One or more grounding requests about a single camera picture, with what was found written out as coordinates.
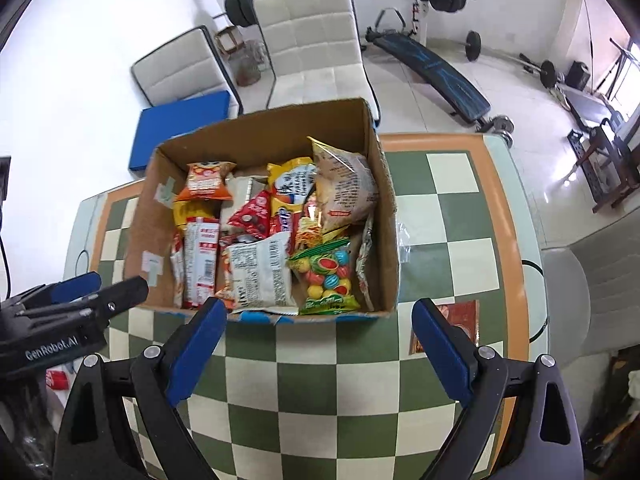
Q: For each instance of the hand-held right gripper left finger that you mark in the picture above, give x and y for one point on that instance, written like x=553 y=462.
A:
x=197 y=350

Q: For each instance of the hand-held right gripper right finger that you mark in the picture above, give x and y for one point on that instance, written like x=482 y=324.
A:
x=440 y=350

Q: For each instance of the red and white packet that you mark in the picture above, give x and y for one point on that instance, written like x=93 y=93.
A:
x=57 y=379

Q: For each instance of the white padded chair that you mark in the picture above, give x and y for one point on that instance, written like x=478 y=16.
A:
x=310 y=45
x=180 y=70

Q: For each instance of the black sit-up bench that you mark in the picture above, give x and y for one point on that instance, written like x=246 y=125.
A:
x=435 y=70

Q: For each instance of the small dumbbell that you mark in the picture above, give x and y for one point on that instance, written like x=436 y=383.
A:
x=500 y=127

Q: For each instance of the clear plastic jar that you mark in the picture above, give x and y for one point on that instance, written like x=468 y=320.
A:
x=250 y=62

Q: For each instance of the black speaker box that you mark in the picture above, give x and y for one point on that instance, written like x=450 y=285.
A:
x=579 y=74

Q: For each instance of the blue printed cardboard box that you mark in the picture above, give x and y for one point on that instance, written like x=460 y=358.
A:
x=270 y=125

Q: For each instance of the colourful gumball candy bag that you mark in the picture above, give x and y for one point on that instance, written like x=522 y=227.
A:
x=325 y=275

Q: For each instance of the wooden stool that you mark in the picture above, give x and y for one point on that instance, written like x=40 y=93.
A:
x=229 y=40

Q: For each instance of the black monitor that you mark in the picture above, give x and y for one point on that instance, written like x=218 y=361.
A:
x=4 y=177

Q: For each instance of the white packet with label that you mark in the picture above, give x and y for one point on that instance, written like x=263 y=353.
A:
x=260 y=275

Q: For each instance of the large orange snack packet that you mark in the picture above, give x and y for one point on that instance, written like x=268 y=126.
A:
x=207 y=180

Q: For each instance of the white plastic chair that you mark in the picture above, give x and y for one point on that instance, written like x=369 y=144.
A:
x=590 y=290

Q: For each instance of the large beige snack bag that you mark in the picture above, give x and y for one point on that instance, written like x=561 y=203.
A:
x=345 y=185

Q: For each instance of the yellow and blue packet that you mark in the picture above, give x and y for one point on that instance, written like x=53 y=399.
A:
x=287 y=190

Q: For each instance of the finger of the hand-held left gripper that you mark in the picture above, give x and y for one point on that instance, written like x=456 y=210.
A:
x=77 y=286
x=125 y=295

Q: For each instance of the brown flat packet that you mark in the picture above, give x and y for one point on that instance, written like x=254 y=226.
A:
x=450 y=315

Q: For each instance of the long red white packet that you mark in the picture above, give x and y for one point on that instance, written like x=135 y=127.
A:
x=202 y=260

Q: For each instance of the red yellow noodle packet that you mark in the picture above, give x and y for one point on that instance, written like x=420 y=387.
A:
x=315 y=227

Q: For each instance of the long dumbbell bar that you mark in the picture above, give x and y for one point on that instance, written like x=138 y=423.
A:
x=547 y=72

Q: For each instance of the blue cushion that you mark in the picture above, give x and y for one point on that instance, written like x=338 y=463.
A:
x=175 y=130

